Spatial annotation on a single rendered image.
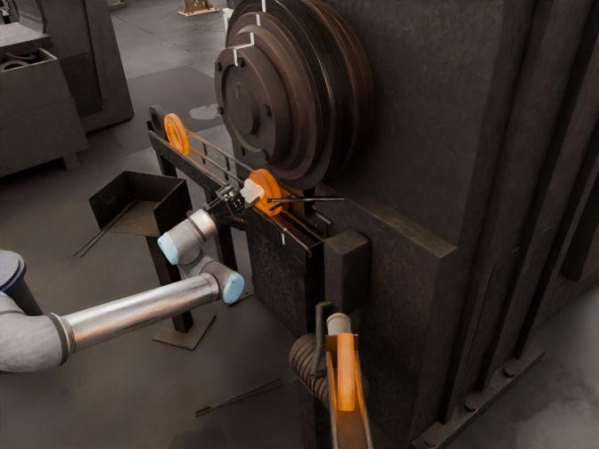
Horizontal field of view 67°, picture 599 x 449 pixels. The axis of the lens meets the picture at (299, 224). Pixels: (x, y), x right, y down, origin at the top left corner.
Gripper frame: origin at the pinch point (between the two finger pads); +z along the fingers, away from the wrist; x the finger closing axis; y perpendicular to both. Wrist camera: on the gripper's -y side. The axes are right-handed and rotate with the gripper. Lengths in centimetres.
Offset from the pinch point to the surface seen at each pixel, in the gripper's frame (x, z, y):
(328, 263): -39.0, -5.6, -1.5
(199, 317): 34, -42, -66
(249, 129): -20.8, -4.5, 33.8
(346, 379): -70, -24, 6
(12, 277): 57, -85, -11
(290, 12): -27, 11, 55
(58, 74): 221, -21, -4
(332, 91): -40, 8, 42
